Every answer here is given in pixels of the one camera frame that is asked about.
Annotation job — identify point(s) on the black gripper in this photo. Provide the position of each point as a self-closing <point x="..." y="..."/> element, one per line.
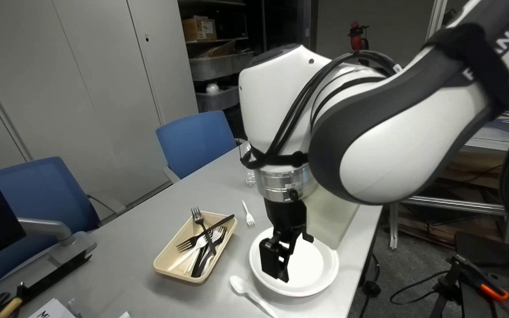
<point x="286" y="214"/>

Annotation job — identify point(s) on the white plastic spoon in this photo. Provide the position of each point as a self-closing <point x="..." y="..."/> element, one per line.
<point x="238" y="285"/>

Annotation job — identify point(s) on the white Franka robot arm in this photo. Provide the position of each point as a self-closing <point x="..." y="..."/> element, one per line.
<point x="397" y="129"/>

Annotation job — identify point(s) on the black plastic spoon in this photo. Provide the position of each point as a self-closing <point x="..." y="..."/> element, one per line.
<point x="203" y="258"/>

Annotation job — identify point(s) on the beige rectangular tray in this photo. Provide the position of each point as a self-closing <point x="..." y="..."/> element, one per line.
<point x="169" y="265"/>

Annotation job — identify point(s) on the white round plate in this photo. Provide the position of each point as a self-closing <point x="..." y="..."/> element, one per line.
<point x="314" y="271"/>

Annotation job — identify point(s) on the blue chair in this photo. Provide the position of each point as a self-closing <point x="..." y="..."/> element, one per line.
<point x="196" y="142"/>
<point x="44" y="195"/>

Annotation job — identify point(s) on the small black tripod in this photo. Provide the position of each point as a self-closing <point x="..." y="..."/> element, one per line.
<point x="441" y="294"/>

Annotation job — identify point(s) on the grey shelf bin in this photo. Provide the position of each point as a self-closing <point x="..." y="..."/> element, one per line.
<point x="220" y="66"/>

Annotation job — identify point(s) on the flat brown cardboard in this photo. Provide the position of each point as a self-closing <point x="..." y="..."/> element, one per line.
<point x="473" y="174"/>

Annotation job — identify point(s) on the grey monitor stand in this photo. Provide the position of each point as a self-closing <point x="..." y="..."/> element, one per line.
<point x="61" y="250"/>

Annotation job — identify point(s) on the orange black bar clamp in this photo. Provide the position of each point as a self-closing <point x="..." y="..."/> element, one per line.
<point x="494" y="292"/>

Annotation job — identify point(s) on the white printed paper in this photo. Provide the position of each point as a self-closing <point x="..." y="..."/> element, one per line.
<point x="52" y="310"/>

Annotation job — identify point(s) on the dark storage shelf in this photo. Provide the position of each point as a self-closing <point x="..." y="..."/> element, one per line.
<point x="279" y="23"/>

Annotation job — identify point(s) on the red black tripod head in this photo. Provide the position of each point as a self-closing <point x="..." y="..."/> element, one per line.
<point x="358" y="36"/>

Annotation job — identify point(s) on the brown cardboard box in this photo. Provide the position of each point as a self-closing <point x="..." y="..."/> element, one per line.
<point x="199" y="27"/>

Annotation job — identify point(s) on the white storage cabinet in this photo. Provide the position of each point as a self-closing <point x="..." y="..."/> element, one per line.
<point x="90" y="89"/>

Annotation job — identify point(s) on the aluminium frame rack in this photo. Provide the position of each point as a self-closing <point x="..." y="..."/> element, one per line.
<point x="455" y="205"/>

